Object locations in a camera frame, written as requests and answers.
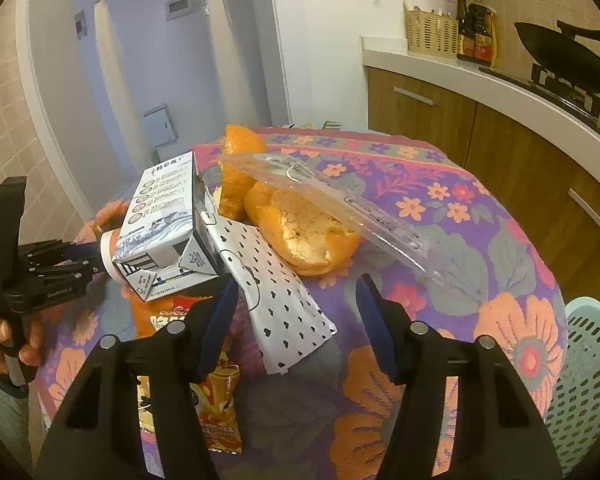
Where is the white kitchen countertop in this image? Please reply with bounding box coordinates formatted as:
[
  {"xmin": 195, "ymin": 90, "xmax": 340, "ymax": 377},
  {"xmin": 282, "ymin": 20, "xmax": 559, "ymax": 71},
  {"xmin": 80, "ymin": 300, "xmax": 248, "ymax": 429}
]
[{"xmin": 360, "ymin": 35, "xmax": 600, "ymax": 171}]

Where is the black gas stove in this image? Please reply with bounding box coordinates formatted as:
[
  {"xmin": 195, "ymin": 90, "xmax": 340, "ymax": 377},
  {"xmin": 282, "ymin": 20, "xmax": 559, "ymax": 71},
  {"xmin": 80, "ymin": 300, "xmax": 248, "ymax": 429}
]
[{"xmin": 477, "ymin": 62, "xmax": 600, "ymax": 143}]

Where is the person's left forearm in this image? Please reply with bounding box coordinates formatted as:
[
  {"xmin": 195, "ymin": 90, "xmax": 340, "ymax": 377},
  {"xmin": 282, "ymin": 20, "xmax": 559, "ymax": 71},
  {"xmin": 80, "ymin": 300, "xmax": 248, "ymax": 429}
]
[{"xmin": 0, "ymin": 362, "xmax": 33, "ymax": 471}]

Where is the orange snack packet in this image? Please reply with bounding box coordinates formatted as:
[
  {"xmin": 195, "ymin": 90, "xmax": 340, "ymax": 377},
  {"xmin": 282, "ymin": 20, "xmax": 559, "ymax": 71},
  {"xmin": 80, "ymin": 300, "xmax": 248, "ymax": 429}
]
[{"xmin": 130, "ymin": 290, "xmax": 244, "ymax": 456}]

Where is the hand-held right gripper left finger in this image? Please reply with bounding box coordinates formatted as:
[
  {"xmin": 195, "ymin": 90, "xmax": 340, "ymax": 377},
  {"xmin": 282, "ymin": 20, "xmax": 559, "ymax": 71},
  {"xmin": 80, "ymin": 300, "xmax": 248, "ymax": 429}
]
[{"xmin": 32, "ymin": 275, "xmax": 241, "ymax": 480}]

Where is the wall thermostat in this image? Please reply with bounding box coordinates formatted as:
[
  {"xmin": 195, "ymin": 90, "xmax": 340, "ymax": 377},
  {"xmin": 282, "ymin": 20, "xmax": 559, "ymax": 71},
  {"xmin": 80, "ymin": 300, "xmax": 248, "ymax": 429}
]
[{"xmin": 166, "ymin": 0, "xmax": 196, "ymax": 22}]

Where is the clear plastic bag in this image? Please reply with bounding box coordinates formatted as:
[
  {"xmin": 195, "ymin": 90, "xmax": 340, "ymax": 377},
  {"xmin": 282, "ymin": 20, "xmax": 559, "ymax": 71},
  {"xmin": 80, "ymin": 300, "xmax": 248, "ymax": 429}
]
[{"xmin": 217, "ymin": 152, "xmax": 453, "ymax": 286}]

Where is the white heart-dotted paper bag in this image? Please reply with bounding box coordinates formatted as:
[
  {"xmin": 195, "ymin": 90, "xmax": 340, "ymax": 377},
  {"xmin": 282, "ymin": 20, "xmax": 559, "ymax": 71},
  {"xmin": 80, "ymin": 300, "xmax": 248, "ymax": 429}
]
[{"xmin": 200, "ymin": 192, "xmax": 338, "ymax": 376}]

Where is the dark sauce bottle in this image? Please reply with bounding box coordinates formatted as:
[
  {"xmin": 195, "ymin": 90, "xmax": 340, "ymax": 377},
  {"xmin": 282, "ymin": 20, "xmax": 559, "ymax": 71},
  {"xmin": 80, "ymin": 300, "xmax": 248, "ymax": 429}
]
[{"xmin": 455, "ymin": 0, "xmax": 477, "ymax": 62}]

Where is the beige utensil basket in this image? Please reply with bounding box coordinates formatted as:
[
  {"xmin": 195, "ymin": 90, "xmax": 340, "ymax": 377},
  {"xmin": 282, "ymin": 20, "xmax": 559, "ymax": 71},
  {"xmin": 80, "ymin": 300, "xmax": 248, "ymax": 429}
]
[{"xmin": 404, "ymin": 0, "xmax": 461, "ymax": 58}]

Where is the large orange peel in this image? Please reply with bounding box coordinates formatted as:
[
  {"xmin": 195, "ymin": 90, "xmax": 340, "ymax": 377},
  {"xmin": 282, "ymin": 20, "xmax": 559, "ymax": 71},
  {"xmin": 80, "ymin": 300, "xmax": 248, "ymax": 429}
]
[{"xmin": 243, "ymin": 182, "xmax": 363, "ymax": 277}]

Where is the wooden kitchen cabinet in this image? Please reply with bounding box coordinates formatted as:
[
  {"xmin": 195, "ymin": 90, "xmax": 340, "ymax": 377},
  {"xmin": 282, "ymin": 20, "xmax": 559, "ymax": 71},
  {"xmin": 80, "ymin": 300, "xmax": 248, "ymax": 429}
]
[{"xmin": 366, "ymin": 66, "xmax": 600, "ymax": 321}]

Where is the long metal cabinet handle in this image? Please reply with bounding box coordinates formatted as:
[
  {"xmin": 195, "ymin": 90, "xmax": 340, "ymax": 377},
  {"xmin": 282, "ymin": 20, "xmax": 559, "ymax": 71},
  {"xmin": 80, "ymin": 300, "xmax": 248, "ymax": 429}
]
[{"xmin": 569, "ymin": 189, "xmax": 600, "ymax": 248}]

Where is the red-label sauce bottle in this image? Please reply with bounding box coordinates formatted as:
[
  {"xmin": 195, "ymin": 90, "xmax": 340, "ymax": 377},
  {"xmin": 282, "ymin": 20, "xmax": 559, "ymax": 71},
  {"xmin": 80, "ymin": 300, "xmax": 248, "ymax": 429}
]
[{"xmin": 467, "ymin": 0, "xmax": 498, "ymax": 67}]

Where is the teal plastic basket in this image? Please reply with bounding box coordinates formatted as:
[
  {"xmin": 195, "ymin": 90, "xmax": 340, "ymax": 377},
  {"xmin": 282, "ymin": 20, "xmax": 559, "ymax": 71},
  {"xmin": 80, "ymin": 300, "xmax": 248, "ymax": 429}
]
[{"xmin": 542, "ymin": 296, "xmax": 600, "ymax": 476}]

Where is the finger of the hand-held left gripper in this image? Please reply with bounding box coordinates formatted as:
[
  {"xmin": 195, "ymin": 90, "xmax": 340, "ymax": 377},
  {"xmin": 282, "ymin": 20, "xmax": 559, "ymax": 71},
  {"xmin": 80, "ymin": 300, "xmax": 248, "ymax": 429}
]
[
  {"xmin": 22, "ymin": 241, "xmax": 103, "ymax": 264},
  {"xmin": 29, "ymin": 260, "xmax": 103, "ymax": 284}
]

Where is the short metal cabinet handle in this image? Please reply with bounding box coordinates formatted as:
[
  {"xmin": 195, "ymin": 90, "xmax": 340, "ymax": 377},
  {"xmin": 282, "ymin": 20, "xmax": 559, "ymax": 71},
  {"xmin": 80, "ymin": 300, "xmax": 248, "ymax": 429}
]
[{"xmin": 393, "ymin": 87, "xmax": 437, "ymax": 106}]

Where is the black wok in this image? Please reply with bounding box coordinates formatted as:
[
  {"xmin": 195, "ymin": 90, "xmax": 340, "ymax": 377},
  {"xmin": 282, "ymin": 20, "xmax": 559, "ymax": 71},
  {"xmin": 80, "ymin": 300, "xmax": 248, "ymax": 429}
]
[{"xmin": 514, "ymin": 20, "xmax": 600, "ymax": 95}]

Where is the white milk carton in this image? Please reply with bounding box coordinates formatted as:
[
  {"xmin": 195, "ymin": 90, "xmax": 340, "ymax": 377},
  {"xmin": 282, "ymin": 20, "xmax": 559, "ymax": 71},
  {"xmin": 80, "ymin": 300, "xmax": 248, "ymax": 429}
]
[{"xmin": 100, "ymin": 151, "xmax": 226, "ymax": 303}]

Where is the floral tablecloth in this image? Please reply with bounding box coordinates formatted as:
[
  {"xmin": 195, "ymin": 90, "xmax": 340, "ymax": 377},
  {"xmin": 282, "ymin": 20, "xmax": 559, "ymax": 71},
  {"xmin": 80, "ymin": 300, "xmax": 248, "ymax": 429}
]
[{"xmin": 35, "ymin": 127, "xmax": 566, "ymax": 480}]

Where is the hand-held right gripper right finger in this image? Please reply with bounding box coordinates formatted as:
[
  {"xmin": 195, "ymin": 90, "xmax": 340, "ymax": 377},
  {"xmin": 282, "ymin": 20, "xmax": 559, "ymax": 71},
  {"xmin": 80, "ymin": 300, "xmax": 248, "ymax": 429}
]
[{"xmin": 355, "ymin": 274, "xmax": 566, "ymax": 480}]

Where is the white wall box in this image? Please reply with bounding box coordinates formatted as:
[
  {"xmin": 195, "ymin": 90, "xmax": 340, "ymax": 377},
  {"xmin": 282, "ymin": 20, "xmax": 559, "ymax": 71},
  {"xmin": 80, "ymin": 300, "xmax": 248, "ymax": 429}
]
[{"xmin": 142, "ymin": 105, "xmax": 178, "ymax": 148}]

